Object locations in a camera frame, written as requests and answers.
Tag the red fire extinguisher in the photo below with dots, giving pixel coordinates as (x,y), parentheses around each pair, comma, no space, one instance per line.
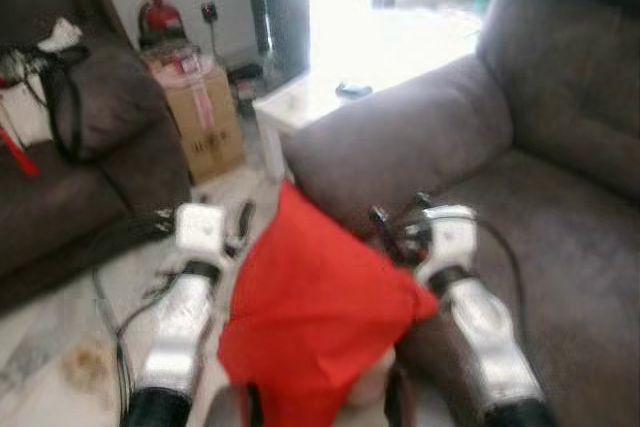
(160,19)

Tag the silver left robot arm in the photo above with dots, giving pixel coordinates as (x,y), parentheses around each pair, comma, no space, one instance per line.
(185,327)

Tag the white side table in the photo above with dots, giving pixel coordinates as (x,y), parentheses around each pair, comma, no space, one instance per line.
(290,112)

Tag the grey-brown two-seat sofa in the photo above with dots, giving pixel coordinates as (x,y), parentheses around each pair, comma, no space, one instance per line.
(560,197)

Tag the crumpled white paper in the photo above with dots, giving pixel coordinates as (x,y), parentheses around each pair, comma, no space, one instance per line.
(62,35)

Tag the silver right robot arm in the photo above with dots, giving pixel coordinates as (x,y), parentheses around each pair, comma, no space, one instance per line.
(490,337)

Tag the grey-brown armchair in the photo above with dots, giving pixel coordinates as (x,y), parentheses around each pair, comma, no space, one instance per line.
(120,117)

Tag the black wall plug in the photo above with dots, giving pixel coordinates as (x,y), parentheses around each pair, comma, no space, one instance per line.
(209,13)

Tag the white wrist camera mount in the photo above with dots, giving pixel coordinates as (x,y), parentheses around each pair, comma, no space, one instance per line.
(452,237)
(200,229)

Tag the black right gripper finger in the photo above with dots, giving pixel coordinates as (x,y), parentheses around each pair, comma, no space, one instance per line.
(381,222)

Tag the small red item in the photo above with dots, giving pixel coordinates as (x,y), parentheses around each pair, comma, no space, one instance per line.
(20,155)

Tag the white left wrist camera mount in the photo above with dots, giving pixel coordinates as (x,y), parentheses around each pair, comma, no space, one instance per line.
(200,229)

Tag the small black device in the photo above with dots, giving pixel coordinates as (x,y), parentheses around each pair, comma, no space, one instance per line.
(353,90)

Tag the cardboard box with pink tape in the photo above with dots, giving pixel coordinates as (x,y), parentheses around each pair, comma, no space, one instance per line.
(205,102)

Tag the red and white packet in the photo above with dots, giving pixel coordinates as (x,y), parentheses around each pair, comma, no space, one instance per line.
(185,62)

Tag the black door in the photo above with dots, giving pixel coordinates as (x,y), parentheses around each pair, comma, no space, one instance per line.
(280,7)

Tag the red pillow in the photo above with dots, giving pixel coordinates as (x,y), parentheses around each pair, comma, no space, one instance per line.
(310,317)

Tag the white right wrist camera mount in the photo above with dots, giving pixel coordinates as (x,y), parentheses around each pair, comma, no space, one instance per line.
(452,237)

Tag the white tote bag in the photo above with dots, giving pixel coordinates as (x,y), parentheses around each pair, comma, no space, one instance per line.
(22,112)

